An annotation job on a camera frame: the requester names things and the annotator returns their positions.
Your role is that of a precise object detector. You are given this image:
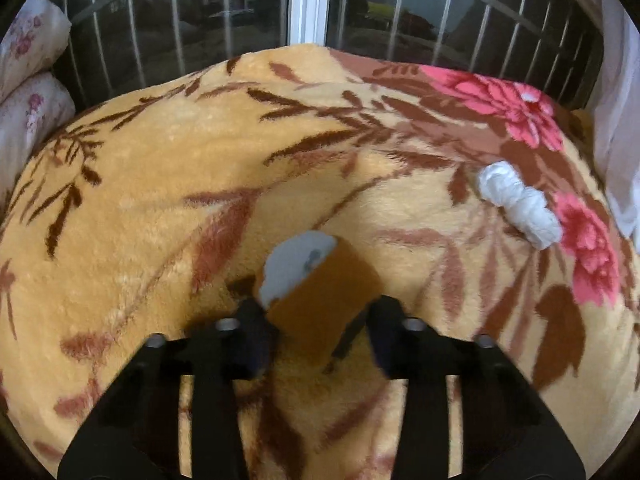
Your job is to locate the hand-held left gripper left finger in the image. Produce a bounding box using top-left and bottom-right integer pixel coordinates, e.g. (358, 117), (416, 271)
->
(56, 297), (278, 480)

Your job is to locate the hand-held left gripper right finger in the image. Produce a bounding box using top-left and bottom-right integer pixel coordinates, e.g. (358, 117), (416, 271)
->
(367, 295), (586, 480)

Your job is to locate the brown cylinder with white end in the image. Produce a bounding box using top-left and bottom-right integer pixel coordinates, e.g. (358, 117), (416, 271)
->
(253, 230), (383, 366)

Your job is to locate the floral printed blanket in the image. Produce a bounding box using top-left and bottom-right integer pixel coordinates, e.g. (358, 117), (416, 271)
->
(0, 42), (640, 480)

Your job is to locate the crumpled white tissue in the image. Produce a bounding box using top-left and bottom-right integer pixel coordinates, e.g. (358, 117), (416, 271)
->
(477, 160), (563, 251)

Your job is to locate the floral pillow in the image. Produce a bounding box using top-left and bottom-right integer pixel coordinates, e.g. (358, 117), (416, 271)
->
(0, 71), (77, 196)
(0, 0), (72, 103)

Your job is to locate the white curtain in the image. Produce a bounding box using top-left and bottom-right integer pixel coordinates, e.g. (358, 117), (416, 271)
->
(592, 0), (640, 238)

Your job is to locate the metal window railing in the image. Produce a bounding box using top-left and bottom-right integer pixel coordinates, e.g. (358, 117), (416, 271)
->
(30, 0), (606, 111)

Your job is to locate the white window frame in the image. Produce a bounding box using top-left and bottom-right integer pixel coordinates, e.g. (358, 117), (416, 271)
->
(287, 0), (333, 48)

